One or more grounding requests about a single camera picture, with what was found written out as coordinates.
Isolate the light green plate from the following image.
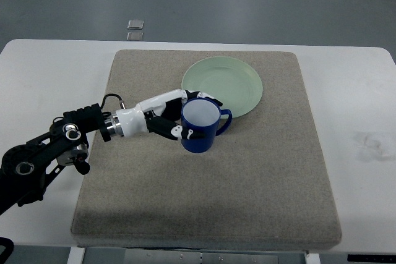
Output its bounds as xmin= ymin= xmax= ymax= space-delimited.
xmin=181 ymin=56 xmax=264 ymax=117

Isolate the beige felt mat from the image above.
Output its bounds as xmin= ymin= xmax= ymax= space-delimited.
xmin=71 ymin=51 xmax=342 ymax=250

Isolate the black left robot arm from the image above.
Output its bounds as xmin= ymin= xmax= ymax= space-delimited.
xmin=1 ymin=103 xmax=116 ymax=213

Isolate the white metal table frame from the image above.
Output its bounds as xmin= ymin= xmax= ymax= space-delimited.
xmin=66 ymin=247 xmax=321 ymax=263

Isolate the lower metal floor plate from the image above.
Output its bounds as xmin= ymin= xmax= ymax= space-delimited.
xmin=126 ymin=30 xmax=144 ymax=41

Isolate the metal floor plate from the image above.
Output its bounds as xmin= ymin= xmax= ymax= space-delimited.
xmin=127 ymin=19 xmax=144 ymax=30
xmin=126 ymin=30 xmax=144 ymax=41

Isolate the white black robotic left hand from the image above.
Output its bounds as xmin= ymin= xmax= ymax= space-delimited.
xmin=108 ymin=89 xmax=223 ymax=140

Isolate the upper metal floor plate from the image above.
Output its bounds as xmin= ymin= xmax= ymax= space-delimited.
xmin=127 ymin=19 xmax=144 ymax=30

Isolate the blue enamel mug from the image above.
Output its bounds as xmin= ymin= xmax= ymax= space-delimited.
xmin=181 ymin=98 xmax=233 ymax=153

